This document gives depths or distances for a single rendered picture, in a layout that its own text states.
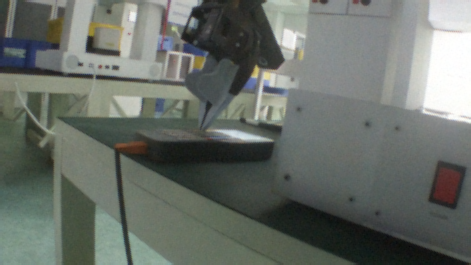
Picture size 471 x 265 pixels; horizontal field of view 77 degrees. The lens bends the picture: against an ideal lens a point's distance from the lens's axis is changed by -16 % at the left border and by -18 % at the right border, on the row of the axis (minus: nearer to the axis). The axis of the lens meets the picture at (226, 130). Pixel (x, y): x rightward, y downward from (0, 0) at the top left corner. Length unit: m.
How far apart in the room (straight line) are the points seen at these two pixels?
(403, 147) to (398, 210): 0.05
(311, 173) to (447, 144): 0.12
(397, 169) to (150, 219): 0.26
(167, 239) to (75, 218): 0.34
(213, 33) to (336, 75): 0.44
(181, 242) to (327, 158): 0.17
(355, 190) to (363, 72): 0.54
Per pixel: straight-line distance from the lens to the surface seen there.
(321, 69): 0.84
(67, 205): 0.67
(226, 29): 0.46
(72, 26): 2.12
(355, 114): 0.28
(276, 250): 0.28
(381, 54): 0.79
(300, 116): 0.30
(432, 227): 0.27
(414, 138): 0.26
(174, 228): 0.36
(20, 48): 2.85
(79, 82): 2.07
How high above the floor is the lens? 0.86
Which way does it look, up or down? 9 degrees down
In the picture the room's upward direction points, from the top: 8 degrees clockwise
